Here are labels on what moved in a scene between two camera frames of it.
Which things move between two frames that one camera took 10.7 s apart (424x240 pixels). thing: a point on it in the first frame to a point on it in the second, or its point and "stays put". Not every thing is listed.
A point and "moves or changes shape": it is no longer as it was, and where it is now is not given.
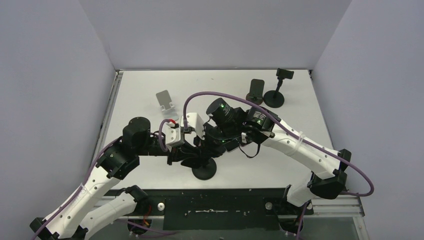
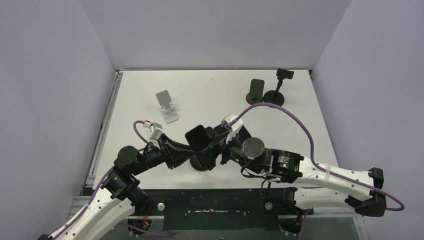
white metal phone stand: x=164 y=100 stays put
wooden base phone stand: x=256 y=91 stays put
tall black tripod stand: x=206 y=172 moves or changes shape
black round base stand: x=275 y=98 stays put
